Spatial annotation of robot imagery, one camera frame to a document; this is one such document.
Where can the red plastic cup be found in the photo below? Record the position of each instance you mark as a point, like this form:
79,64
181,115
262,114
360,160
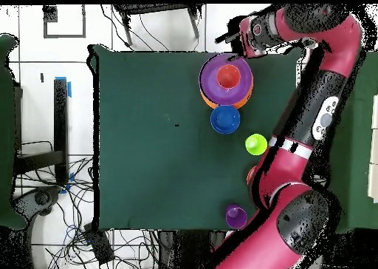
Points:
228,77

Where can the purple plastic bowl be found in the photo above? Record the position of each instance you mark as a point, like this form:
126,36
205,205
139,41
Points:
208,84

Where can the large yellow plastic bowl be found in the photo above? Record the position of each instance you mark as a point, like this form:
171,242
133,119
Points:
243,103

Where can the dark blue plastic bowl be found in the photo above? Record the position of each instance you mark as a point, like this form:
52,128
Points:
225,119

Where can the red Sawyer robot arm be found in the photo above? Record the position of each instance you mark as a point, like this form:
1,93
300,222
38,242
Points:
280,177

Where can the black metal stool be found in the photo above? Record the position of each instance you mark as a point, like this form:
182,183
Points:
153,9

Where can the green plastic cup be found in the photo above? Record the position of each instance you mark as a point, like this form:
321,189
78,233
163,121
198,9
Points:
255,144

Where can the orange-red plastic bowl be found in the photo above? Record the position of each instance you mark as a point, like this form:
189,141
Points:
251,174

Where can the dark green tablecloth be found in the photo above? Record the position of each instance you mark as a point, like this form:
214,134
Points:
133,133

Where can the green cloth side table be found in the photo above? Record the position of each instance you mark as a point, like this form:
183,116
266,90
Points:
357,147
6,133

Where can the purple plastic cup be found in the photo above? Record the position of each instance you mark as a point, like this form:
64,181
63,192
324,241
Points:
236,217

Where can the blue tape strip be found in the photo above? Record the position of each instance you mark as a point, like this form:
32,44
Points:
69,90

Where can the white boxes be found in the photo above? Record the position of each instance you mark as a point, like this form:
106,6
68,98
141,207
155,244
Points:
374,150

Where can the black power strip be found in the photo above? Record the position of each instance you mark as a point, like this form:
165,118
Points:
99,245

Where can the black chair base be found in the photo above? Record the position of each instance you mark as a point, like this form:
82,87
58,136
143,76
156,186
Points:
38,198

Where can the black square floor frame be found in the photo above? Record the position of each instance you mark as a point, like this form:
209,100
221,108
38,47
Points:
50,13

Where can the black table frame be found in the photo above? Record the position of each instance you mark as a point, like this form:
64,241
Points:
60,127

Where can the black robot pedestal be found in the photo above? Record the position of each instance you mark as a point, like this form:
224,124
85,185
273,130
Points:
189,248

